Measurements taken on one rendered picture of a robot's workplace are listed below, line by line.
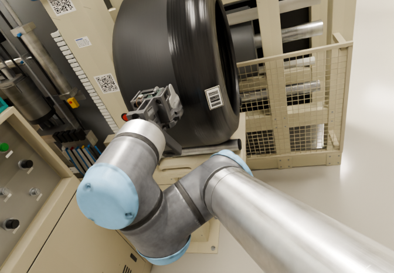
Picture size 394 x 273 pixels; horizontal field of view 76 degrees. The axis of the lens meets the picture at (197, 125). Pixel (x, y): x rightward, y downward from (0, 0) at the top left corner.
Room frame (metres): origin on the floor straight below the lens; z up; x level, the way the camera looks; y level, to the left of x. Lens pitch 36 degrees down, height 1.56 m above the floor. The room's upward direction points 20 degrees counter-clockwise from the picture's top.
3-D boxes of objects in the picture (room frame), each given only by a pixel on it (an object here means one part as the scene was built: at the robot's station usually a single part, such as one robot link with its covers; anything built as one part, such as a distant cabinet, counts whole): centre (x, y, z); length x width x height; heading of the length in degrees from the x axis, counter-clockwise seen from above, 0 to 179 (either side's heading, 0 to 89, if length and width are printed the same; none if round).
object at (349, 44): (1.10, -0.35, 0.65); 0.90 x 0.02 x 0.70; 69
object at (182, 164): (0.75, 0.04, 0.83); 0.36 x 0.09 x 0.06; 69
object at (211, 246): (0.95, 0.23, 0.01); 0.27 x 0.27 x 0.02; 69
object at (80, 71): (0.95, 0.32, 1.19); 0.05 x 0.04 x 0.48; 159
